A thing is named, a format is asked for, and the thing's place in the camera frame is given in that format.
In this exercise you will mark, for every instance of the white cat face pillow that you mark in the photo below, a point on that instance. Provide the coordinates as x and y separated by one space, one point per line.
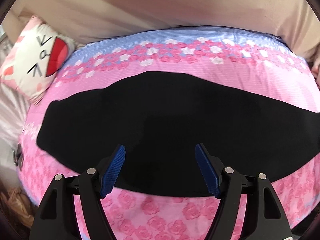
38 54

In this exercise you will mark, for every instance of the shiny pink satin cloth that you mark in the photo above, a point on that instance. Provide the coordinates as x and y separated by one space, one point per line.
14 109

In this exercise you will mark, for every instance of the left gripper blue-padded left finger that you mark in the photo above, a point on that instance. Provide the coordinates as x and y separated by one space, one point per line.
56 216

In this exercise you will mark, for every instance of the black pants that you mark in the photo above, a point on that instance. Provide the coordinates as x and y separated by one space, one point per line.
160 117

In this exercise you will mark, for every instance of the black small object beside bed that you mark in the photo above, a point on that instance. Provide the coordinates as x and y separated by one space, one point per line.
18 157

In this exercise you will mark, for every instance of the pink floral bed quilt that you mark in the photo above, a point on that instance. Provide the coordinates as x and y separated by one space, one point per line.
240 59

